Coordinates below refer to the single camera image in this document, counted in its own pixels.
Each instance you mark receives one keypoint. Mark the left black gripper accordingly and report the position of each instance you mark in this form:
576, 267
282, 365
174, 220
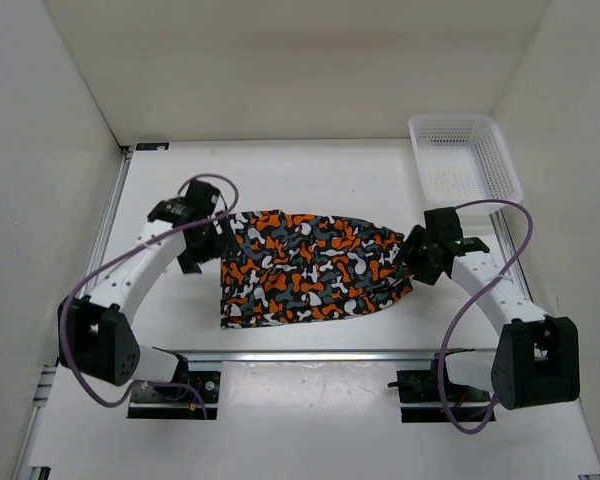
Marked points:
224, 244

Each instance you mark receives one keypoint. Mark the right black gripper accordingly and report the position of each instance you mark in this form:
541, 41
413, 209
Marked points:
416, 238

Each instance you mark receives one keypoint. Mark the orange camouflage shorts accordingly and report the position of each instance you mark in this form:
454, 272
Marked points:
302, 268

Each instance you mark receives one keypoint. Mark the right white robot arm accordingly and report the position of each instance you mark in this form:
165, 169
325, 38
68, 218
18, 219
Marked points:
536, 361

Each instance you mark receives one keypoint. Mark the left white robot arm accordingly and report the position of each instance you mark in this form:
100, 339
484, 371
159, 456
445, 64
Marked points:
95, 332

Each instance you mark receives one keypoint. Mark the white plastic mesh basket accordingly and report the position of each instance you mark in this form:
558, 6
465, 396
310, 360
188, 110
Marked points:
462, 158

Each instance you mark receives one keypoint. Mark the right aluminium rail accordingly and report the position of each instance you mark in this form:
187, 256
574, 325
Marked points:
508, 248

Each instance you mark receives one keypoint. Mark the aluminium rail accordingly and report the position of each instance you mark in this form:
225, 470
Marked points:
217, 356
508, 248
108, 213

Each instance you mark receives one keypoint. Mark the left aluminium rail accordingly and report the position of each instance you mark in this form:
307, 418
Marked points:
108, 213

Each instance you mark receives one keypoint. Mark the front aluminium rail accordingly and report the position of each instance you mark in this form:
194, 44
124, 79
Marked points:
217, 356

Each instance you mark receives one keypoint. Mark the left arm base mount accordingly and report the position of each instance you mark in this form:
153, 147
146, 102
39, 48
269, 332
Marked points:
195, 398

